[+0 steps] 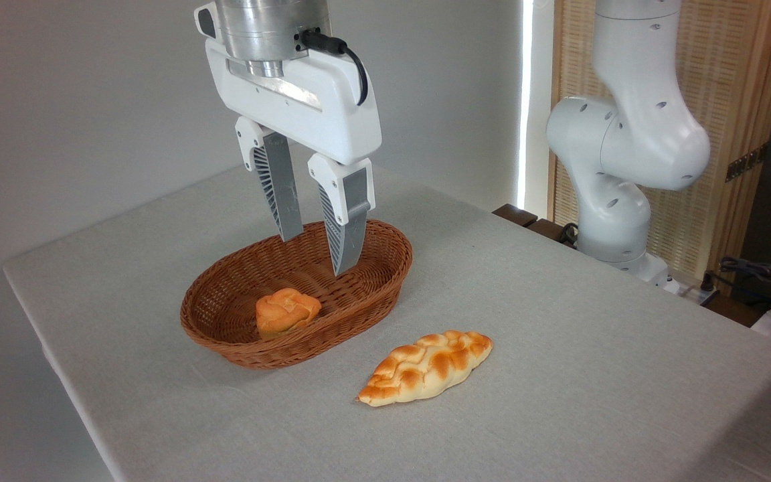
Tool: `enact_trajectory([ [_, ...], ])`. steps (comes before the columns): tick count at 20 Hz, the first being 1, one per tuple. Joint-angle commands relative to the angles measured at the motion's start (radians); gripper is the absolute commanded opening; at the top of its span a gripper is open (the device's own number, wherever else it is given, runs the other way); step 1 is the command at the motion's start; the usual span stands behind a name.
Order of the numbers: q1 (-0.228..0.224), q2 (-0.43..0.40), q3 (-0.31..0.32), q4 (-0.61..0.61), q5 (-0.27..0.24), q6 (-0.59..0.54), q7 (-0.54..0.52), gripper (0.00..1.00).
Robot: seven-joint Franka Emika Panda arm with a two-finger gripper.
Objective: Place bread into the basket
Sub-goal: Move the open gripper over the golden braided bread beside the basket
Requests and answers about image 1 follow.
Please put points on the long braided bread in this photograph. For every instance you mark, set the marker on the long braided bread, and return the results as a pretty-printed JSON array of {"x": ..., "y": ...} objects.
[{"x": 425, "y": 367}]

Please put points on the small round bread roll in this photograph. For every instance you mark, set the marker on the small round bread roll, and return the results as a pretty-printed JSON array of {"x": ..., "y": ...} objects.
[{"x": 286, "y": 311}]

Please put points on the white power strip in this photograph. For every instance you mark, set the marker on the white power strip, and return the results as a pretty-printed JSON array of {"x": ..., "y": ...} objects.
[{"x": 690, "y": 291}]

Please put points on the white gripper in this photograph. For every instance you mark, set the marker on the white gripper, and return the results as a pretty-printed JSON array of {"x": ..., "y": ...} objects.
[{"x": 332, "y": 114}]

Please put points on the brown wicker basket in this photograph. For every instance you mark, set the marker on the brown wicker basket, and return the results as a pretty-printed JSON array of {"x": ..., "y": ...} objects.
[{"x": 352, "y": 301}]

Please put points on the black metal hinge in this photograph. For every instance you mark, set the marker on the black metal hinge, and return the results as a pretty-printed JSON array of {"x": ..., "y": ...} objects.
[{"x": 747, "y": 163}]

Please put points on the dark wooden base board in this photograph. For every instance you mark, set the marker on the dark wooden base board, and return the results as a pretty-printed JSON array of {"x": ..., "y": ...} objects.
[{"x": 526, "y": 219}]

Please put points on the grey tablecloth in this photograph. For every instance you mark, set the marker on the grey tablecloth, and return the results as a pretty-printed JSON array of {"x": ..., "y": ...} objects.
[{"x": 559, "y": 375}]

